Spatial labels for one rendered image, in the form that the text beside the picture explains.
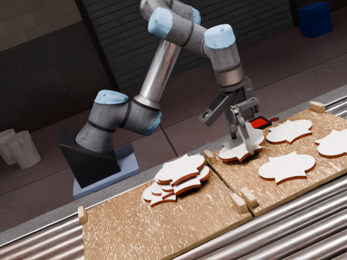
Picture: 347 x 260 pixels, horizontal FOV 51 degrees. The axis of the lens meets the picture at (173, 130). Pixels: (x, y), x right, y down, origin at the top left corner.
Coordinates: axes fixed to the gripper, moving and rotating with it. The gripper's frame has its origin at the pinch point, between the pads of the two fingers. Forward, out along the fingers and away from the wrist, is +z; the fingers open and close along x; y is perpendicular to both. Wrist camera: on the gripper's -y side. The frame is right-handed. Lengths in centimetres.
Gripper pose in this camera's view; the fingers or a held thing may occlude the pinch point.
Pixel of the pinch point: (241, 146)
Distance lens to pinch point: 110.6
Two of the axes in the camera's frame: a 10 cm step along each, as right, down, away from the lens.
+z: 3.0, 8.7, 3.9
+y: 9.1, -3.8, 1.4
